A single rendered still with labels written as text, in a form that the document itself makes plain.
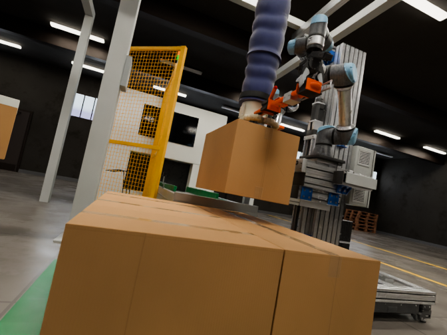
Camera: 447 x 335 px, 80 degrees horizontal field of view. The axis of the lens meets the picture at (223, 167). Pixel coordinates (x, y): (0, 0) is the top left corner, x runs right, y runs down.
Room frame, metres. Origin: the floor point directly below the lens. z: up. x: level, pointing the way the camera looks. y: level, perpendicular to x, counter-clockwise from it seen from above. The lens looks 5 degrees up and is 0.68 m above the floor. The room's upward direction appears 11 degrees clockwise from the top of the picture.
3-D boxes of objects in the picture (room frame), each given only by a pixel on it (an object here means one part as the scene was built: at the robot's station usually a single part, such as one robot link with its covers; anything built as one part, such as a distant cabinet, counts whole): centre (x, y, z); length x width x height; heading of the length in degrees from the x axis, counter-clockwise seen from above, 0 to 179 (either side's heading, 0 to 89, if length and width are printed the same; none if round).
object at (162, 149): (2.82, 1.00, 1.05); 0.87 x 0.10 x 2.10; 71
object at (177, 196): (2.10, -0.01, 0.58); 0.70 x 0.03 x 0.06; 109
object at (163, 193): (3.10, 0.68, 0.50); 2.31 x 0.05 x 0.19; 19
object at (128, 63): (2.51, 1.10, 1.62); 0.20 x 0.05 x 0.30; 19
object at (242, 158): (1.72, -0.11, 0.87); 0.60 x 0.40 x 0.40; 20
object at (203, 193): (3.63, 0.23, 0.60); 1.60 x 0.11 x 0.09; 19
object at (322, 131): (1.85, -0.68, 1.20); 0.13 x 0.12 x 0.14; 53
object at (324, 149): (1.86, -0.67, 1.09); 0.15 x 0.15 x 0.10
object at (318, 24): (1.17, -0.31, 1.50); 0.09 x 0.08 x 0.11; 143
